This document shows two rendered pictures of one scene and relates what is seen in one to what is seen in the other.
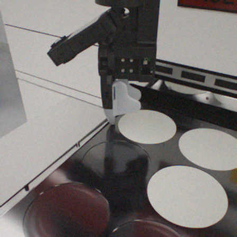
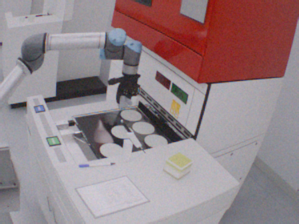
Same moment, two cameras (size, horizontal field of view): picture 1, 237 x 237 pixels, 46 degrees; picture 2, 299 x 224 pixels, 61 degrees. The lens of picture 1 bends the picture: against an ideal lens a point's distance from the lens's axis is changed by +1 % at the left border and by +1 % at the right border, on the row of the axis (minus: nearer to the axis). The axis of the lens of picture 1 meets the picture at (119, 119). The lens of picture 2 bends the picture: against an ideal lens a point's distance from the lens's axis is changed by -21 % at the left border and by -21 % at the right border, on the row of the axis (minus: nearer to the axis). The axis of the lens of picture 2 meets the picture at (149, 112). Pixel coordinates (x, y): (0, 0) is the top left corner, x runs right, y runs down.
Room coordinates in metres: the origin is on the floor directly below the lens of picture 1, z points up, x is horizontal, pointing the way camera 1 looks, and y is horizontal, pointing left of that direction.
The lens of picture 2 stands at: (-0.82, -0.59, 1.70)
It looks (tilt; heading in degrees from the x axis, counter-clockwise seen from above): 30 degrees down; 21
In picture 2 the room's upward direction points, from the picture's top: 11 degrees clockwise
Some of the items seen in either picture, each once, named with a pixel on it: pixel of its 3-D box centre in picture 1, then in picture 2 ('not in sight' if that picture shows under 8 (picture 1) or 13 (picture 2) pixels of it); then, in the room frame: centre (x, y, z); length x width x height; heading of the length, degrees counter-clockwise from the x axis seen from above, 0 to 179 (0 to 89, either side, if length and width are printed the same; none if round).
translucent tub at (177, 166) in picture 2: not in sight; (177, 167); (0.04, -0.41, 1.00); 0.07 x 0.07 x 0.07; 73
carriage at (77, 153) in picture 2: not in sight; (71, 150); (0.01, 0.04, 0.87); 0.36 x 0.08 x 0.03; 58
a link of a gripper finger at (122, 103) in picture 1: (122, 106); (123, 104); (0.38, 0.00, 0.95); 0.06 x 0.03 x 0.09; 85
